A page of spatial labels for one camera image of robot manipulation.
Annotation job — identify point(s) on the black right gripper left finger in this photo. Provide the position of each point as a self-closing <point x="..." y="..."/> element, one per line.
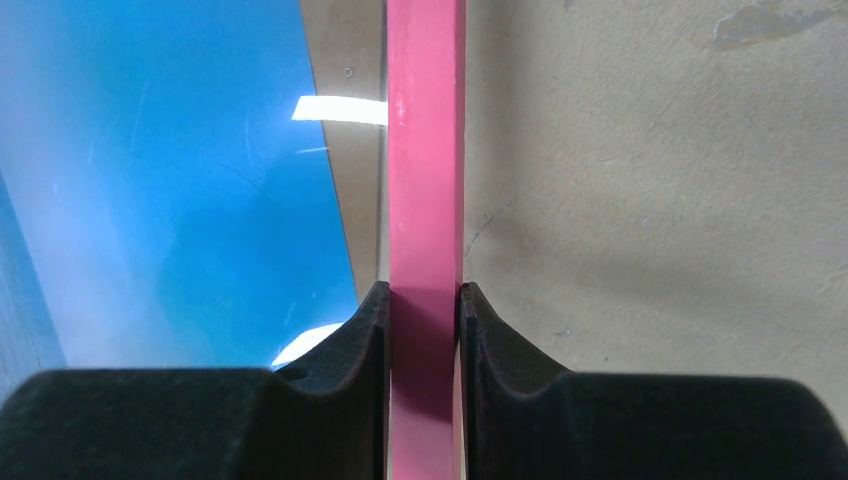
<point x="322" y="416"/>

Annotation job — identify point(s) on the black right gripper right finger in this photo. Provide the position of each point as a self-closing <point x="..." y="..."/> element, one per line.
<point x="529" y="417"/>

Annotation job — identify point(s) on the beach landscape photo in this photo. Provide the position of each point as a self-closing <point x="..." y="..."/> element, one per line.
<point x="162" y="205"/>

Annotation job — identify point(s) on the pink picture frame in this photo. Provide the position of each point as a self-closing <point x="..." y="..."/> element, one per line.
<point x="426" y="102"/>

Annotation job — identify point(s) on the brown cardboard backing board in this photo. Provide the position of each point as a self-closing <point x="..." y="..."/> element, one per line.
<point x="345" y="42"/>

